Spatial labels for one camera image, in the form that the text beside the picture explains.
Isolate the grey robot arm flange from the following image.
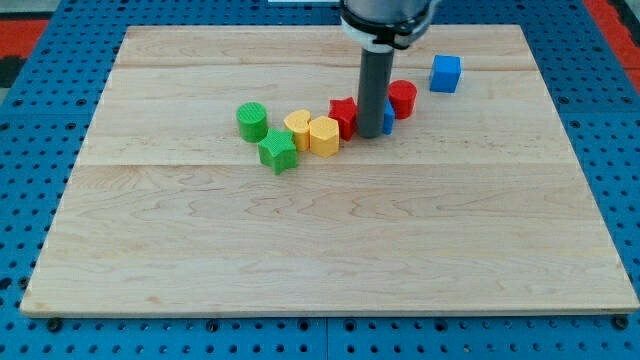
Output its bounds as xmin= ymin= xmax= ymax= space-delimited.
xmin=340 ymin=0 xmax=440 ymax=53

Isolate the yellow hexagon block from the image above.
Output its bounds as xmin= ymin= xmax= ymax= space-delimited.
xmin=309 ymin=116 xmax=340 ymax=157

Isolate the green star block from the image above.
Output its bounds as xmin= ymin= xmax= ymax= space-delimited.
xmin=258 ymin=128 xmax=298 ymax=175

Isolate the yellow heart block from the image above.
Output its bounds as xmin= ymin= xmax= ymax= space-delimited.
xmin=284 ymin=109 xmax=311 ymax=152

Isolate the red star block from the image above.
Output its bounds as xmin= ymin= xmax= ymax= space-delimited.
xmin=328 ymin=97 xmax=358 ymax=141

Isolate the green cylinder block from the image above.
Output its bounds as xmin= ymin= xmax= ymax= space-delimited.
xmin=236 ymin=102 xmax=268 ymax=143

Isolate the small blue block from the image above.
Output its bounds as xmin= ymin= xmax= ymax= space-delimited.
xmin=382 ymin=99 xmax=395 ymax=135

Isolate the red cylinder block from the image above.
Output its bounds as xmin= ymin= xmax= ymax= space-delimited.
xmin=388 ymin=80 xmax=418 ymax=120

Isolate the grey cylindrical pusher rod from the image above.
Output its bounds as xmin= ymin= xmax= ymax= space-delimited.
xmin=356 ymin=49 xmax=394 ymax=138

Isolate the wooden board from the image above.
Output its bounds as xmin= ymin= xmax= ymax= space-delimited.
xmin=21 ymin=25 xmax=639 ymax=318

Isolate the blue cube block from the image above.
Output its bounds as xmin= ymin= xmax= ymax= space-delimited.
xmin=429 ymin=55 xmax=462 ymax=93

